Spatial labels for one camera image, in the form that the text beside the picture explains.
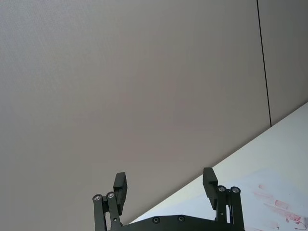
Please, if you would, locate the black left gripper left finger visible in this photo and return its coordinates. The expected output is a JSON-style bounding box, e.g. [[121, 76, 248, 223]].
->
[[92, 172, 128, 231]]

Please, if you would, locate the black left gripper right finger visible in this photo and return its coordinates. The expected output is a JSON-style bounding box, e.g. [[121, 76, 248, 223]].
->
[[203, 167, 245, 231]]

